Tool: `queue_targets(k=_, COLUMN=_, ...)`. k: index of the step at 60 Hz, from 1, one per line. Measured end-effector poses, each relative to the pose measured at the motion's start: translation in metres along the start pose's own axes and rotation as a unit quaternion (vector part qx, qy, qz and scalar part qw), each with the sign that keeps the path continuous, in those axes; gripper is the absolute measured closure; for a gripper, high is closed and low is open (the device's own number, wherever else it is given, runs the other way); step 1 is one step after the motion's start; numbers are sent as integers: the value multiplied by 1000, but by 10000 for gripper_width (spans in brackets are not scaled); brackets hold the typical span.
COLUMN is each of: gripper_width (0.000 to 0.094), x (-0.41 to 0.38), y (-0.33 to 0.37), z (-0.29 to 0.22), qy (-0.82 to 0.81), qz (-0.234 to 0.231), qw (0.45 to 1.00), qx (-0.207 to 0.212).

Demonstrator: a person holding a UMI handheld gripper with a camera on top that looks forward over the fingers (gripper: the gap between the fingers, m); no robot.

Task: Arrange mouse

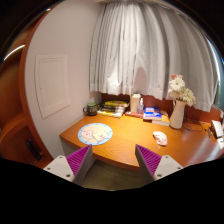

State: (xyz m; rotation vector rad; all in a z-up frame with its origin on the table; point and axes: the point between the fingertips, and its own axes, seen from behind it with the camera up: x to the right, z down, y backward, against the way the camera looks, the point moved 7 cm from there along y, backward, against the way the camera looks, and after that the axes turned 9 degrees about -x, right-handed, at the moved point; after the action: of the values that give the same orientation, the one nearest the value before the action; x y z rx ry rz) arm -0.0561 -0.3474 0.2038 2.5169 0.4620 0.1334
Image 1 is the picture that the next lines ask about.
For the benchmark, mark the black door handle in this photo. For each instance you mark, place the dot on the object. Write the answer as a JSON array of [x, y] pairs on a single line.
[[33, 150]]

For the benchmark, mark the white wall panel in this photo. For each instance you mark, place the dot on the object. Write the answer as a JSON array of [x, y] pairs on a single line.
[[51, 83]]

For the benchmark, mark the white pink flowers bouquet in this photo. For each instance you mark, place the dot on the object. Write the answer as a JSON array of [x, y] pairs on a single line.
[[178, 90]]

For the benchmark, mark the wooden door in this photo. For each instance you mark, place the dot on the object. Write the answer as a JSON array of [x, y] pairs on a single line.
[[16, 124]]

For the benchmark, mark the white ceramic vase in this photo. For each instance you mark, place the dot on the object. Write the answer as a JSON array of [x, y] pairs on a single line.
[[176, 119]]

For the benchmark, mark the round cartoon mouse pad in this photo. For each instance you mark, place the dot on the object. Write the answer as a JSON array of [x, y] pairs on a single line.
[[95, 134]]

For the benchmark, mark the dark green mug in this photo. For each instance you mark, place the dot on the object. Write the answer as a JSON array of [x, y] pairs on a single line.
[[91, 109]]

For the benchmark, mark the white cylindrical container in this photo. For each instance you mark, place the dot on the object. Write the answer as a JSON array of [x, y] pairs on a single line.
[[134, 102]]

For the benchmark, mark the white device at right edge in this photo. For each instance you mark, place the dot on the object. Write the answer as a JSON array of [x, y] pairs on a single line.
[[218, 128]]

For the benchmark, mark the blue books stack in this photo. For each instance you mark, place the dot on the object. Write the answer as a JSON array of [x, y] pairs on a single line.
[[156, 116]]

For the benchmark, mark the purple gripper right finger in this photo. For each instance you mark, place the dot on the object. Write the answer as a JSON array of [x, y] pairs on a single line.
[[155, 166]]

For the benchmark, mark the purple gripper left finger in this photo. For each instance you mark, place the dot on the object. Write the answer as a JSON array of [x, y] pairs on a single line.
[[73, 167]]

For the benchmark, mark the white pink computer mouse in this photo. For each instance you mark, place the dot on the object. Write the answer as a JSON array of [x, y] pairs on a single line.
[[160, 138]]

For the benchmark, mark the white curtain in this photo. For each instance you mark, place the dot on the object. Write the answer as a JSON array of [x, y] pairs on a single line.
[[137, 47]]

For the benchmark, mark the small clear spray bottle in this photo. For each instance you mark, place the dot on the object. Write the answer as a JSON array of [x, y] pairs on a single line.
[[140, 106]]

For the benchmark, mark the stack of books left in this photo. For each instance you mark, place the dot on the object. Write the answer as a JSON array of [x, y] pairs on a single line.
[[112, 108]]

